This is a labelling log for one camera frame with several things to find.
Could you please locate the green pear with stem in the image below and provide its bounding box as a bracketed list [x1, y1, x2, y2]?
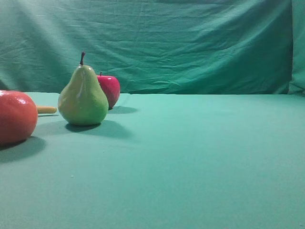
[58, 51, 109, 126]

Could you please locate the green table cloth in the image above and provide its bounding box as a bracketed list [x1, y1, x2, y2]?
[0, 94, 305, 229]

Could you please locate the red apple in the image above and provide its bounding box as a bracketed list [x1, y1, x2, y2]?
[97, 72, 121, 110]

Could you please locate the green backdrop cloth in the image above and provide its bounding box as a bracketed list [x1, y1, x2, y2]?
[0, 0, 305, 94]

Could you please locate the yellow banana tip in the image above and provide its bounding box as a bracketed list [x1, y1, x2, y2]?
[37, 106, 57, 114]

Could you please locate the orange tangerine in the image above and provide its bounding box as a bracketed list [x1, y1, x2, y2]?
[0, 90, 38, 146]

